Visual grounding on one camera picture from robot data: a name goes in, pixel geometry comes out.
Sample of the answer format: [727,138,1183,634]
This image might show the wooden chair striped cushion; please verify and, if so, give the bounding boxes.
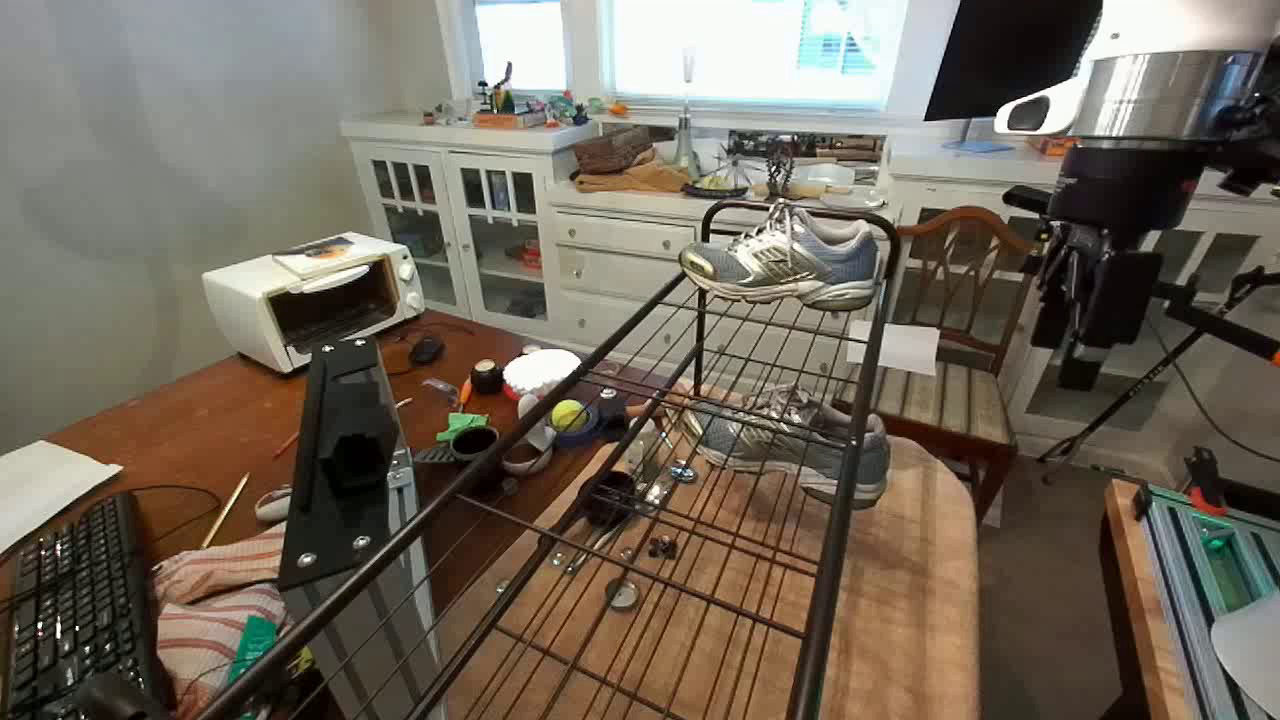
[873,205,1045,525]

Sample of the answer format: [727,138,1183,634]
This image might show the glass vase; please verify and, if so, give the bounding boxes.
[668,46,707,184]

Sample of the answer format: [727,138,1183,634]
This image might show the tan woven tablecloth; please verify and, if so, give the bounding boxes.
[438,397,985,720]

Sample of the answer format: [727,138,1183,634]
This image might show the white toaster oven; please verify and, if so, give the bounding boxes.
[202,227,434,376]

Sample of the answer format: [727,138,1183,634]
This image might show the thin wooden stick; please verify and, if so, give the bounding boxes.
[196,474,256,553]

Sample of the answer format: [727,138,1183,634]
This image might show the black computer keyboard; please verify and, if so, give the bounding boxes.
[0,492,176,720]

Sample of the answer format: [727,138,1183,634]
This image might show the black computer mouse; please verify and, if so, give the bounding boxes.
[406,332,451,374]

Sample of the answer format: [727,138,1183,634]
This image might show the black metal bracket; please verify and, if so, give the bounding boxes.
[275,337,406,592]

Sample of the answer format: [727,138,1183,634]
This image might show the black round cup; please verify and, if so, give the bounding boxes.
[581,467,641,532]

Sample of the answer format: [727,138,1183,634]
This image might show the green plastic toy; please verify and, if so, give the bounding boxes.
[438,407,496,453]

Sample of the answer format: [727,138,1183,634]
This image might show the aluminium base frame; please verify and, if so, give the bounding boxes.
[1137,480,1280,720]

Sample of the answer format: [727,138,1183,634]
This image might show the wide white framed window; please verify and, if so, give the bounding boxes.
[595,0,923,115]

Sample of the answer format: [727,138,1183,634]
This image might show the white drawer cabinet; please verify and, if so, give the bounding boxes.
[545,175,897,355]

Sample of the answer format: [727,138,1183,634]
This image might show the black camera stand orange clips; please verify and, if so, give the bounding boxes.
[1034,256,1280,474]

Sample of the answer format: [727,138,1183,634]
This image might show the narrow white framed window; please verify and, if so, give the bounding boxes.
[458,0,575,95]

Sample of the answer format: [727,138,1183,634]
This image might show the black metal shoe rack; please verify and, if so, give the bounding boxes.
[196,197,908,720]

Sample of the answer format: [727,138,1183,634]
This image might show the white bowl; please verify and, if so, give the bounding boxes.
[502,346,588,404]

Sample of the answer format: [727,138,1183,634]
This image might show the white paper stack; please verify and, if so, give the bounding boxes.
[0,436,128,556]

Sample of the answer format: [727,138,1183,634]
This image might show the tan folded cloth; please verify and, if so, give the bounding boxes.
[571,154,696,197]

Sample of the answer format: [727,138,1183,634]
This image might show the dark wooden dining table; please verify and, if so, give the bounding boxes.
[0,307,696,720]

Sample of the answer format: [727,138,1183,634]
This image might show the black monitor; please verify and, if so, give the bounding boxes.
[919,0,1107,123]

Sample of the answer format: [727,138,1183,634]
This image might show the wooden workbench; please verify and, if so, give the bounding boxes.
[1095,477,1280,720]

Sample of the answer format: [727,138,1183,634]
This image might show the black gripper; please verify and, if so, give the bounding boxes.
[1034,138,1203,392]

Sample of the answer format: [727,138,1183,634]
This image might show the pink striped cloth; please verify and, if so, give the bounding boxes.
[147,525,291,720]

